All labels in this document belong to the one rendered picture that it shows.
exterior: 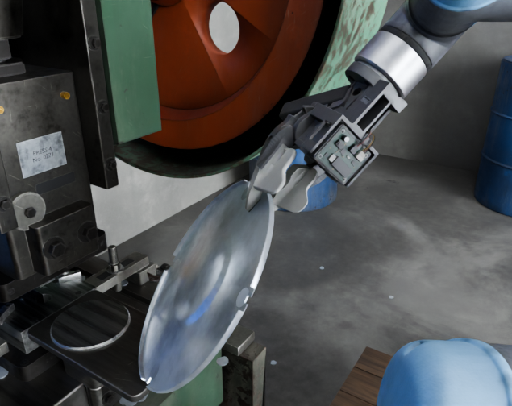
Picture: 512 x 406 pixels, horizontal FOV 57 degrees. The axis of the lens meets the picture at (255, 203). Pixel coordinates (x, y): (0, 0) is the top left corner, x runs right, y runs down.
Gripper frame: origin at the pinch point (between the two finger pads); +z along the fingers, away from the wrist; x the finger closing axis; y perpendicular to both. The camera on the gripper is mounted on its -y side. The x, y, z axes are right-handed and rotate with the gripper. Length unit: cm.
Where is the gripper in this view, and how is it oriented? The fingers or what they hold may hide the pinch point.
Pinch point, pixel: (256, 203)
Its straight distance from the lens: 59.0
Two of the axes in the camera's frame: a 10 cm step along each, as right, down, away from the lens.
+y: 3.3, 4.0, -8.6
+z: -6.6, 7.4, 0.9
